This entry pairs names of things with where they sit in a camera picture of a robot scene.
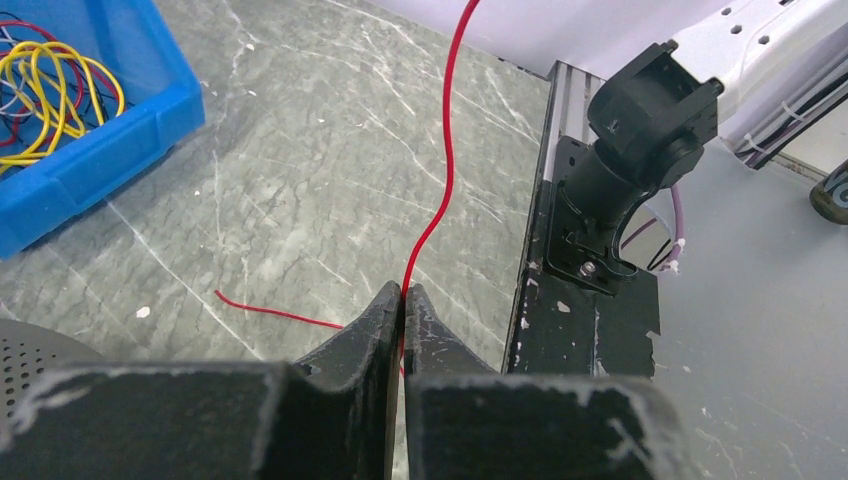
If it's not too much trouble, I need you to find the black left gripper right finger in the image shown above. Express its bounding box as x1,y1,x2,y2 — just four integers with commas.
404,285,693,479

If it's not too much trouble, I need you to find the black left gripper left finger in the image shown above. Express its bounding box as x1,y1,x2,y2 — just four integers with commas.
1,281,403,479

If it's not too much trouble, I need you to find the grey perforated cable spool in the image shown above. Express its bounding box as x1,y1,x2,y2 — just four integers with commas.
1,318,102,422

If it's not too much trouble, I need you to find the long red wire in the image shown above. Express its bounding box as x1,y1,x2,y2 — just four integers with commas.
214,0,482,379

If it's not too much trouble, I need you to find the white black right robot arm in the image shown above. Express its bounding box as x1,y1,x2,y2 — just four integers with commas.
543,1,847,296

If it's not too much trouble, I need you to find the blue plastic bin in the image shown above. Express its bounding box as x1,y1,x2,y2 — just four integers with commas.
1,1,205,259

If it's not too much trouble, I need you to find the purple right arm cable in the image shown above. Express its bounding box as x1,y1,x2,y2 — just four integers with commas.
619,185,687,274

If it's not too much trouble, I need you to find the red wire tangle in bin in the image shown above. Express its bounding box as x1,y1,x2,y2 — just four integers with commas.
0,18,124,148

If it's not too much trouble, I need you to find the yellow wire bundle in bin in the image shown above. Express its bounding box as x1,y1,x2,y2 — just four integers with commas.
0,40,127,175

